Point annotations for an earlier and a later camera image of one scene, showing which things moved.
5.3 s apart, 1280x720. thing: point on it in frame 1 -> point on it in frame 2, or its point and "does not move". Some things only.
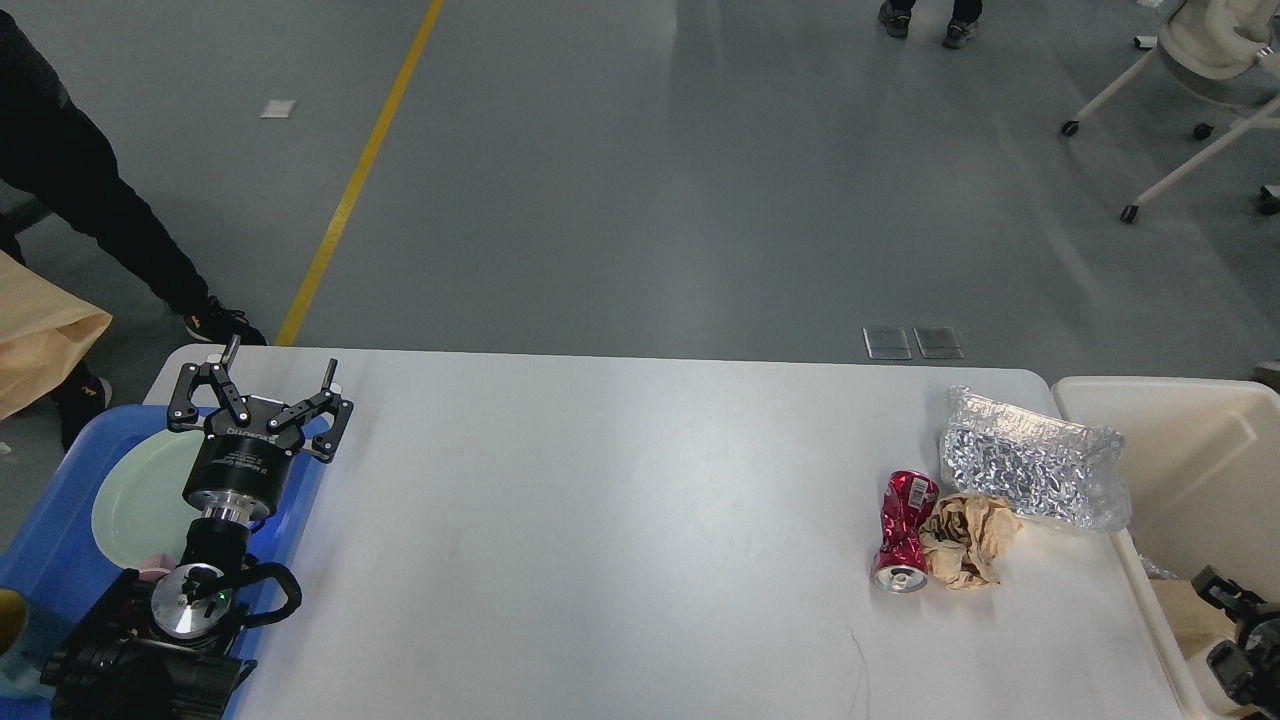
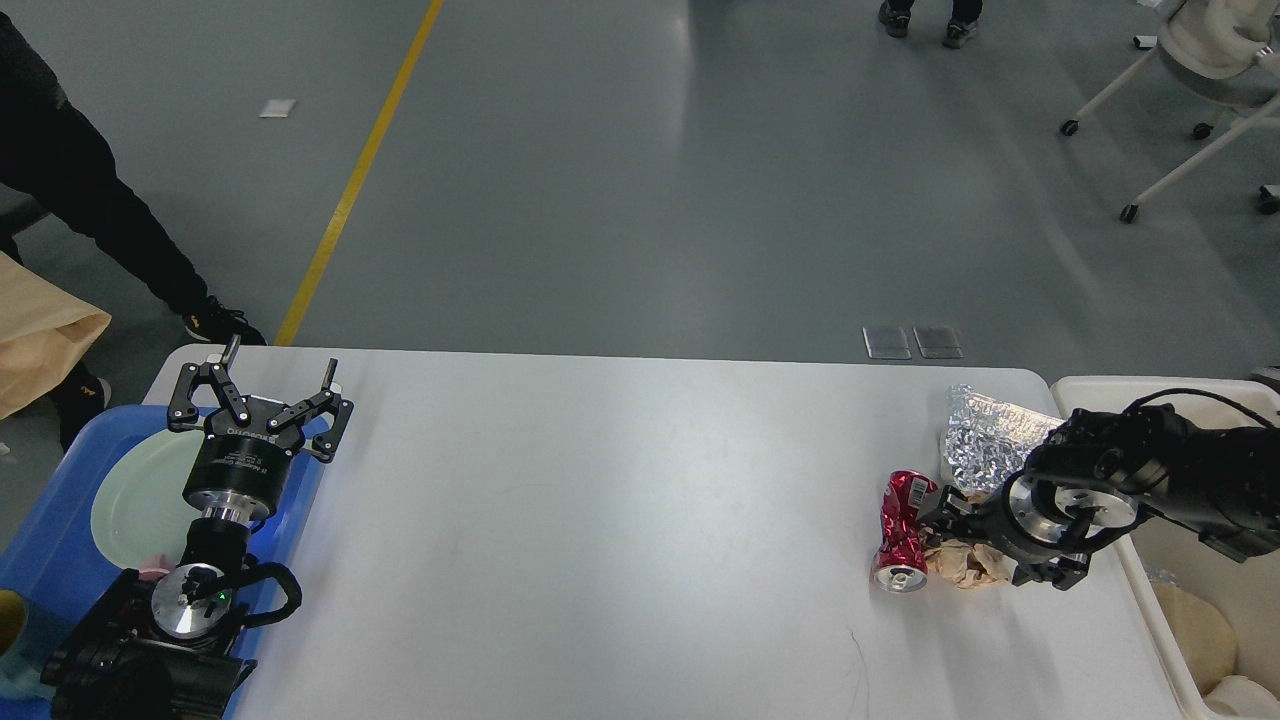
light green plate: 140,511 does not move
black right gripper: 1248,670 -> 1022,517
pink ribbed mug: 155,567 does not move
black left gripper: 241,470 does not move
